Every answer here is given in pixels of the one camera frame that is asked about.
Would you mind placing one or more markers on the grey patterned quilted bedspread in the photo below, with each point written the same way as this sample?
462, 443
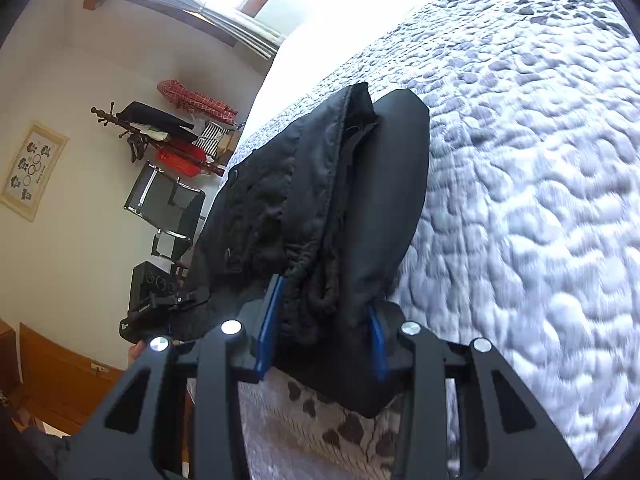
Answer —
529, 235

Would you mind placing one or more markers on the black metal frame chair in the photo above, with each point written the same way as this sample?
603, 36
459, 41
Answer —
170, 206

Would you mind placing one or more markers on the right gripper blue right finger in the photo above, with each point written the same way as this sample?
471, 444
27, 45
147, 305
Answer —
378, 346

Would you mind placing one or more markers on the wooden coat rack with clothes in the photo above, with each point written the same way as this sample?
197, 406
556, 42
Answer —
172, 139

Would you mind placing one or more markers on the wooden cabinet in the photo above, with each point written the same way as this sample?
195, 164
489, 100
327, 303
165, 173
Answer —
45, 385

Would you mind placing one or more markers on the framed wall picture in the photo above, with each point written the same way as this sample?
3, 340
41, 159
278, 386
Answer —
31, 169

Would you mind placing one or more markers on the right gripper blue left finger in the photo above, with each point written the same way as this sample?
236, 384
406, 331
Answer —
269, 319

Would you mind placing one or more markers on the person's left hand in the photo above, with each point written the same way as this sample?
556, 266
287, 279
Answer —
135, 351

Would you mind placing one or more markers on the white pleated curtain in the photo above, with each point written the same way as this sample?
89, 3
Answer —
230, 26

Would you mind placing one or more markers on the red checked garment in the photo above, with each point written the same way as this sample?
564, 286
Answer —
194, 102

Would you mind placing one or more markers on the black quilted pants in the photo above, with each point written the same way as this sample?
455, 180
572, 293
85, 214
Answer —
331, 204

